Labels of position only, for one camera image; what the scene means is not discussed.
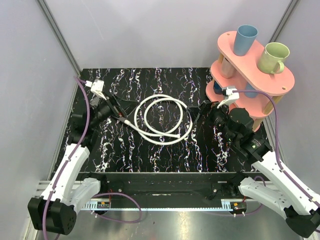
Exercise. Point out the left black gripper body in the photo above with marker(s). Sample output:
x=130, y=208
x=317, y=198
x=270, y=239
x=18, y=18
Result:
x=110, y=107

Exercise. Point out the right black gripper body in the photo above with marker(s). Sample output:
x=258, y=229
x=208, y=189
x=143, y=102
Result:
x=218, y=116

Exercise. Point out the grey shower head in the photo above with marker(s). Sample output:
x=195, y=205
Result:
x=129, y=107

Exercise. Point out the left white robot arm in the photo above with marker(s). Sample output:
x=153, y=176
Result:
x=56, y=209

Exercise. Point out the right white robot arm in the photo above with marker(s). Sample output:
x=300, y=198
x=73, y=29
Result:
x=293, y=200

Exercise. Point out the dark blue cup bottom shelf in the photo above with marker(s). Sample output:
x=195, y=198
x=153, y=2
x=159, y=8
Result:
x=217, y=89

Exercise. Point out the light blue cup middle shelf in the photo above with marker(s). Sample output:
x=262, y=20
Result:
x=251, y=92

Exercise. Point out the pink three-tier shelf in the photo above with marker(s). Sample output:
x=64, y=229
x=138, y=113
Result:
x=275, y=85

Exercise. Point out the pink cup middle shelf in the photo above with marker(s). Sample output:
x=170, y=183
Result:
x=227, y=70

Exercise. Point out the green mug on shelf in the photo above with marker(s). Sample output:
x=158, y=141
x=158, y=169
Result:
x=272, y=59

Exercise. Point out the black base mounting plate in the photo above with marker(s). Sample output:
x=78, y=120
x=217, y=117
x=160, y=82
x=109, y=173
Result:
x=176, y=194

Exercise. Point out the blue tumbler on top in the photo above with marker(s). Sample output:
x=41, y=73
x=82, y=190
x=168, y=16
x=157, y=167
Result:
x=245, y=37

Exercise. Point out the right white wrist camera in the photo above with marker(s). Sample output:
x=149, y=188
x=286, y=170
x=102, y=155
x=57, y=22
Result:
x=230, y=95

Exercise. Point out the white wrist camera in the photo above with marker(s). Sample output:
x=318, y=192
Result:
x=230, y=95
x=96, y=87

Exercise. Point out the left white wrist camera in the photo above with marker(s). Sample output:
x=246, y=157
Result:
x=96, y=87

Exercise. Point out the aluminium rail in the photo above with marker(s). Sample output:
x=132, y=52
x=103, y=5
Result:
x=43, y=185

